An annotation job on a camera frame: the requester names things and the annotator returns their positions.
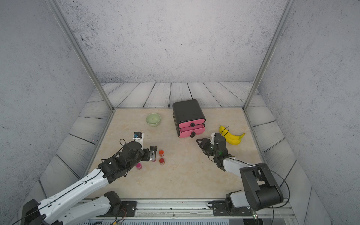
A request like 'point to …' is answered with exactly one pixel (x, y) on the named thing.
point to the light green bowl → (153, 119)
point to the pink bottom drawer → (191, 131)
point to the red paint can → (161, 161)
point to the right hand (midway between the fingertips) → (197, 141)
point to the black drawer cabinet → (189, 118)
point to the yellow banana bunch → (231, 138)
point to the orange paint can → (161, 153)
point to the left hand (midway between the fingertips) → (152, 148)
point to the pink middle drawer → (193, 126)
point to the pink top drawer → (192, 123)
